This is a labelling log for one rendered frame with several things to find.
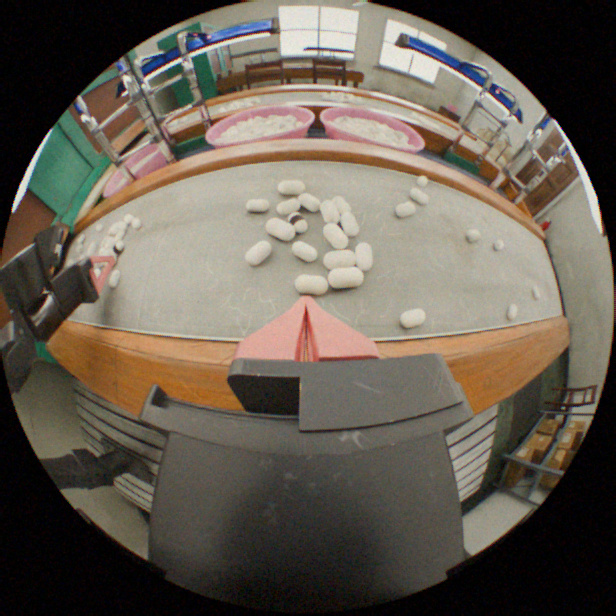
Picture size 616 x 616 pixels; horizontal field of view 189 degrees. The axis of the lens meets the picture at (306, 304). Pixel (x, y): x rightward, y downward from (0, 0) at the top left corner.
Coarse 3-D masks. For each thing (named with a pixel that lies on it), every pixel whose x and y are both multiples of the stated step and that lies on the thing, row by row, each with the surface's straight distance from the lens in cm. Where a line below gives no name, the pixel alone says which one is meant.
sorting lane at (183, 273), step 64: (192, 192) 38; (256, 192) 31; (320, 192) 29; (384, 192) 33; (448, 192) 46; (128, 256) 40; (192, 256) 27; (320, 256) 22; (384, 256) 25; (448, 256) 32; (512, 256) 54; (128, 320) 34; (192, 320) 24; (256, 320) 21; (384, 320) 22; (448, 320) 27; (512, 320) 43
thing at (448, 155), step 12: (492, 84) 102; (480, 96) 80; (516, 96) 92; (480, 108) 82; (516, 108) 91; (468, 120) 80; (504, 120) 90; (468, 132) 82; (456, 144) 82; (492, 144) 90; (444, 156) 82; (456, 156) 84; (480, 156) 91; (468, 168) 91
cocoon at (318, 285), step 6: (300, 276) 19; (306, 276) 19; (312, 276) 19; (318, 276) 20; (300, 282) 19; (306, 282) 19; (312, 282) 19; (318, 282) 19; (324, 282) 19; (300, 288) 19; (306, 288) 19; (312, 288) 19; (318, 288) 19; (324, 288) 19; (318, 294) 20
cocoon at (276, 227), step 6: (270, 222) 23; (276, 222) 23; (282, 222) 23; (270, 228) 23; (276, 228) 22; (282, 228) 22; (288, 228) 22; (276, 234) 23; (282, 234) 22; (288, 234) 22; (294, 234) 23
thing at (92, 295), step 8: (80, 264) 33; (80, 272) 33; (88, 280) 33; (80, 288) 35; (88, 288) 33; (72, 296) 34; (80, 296) 35; (88, 296) 35; (96, 296) 34; (56, 304) 34; (64, 304) 34; (72, 304) 35; (80, 304) 37; (64, 312) 34; (72, 312) 36; (64, 320) 35
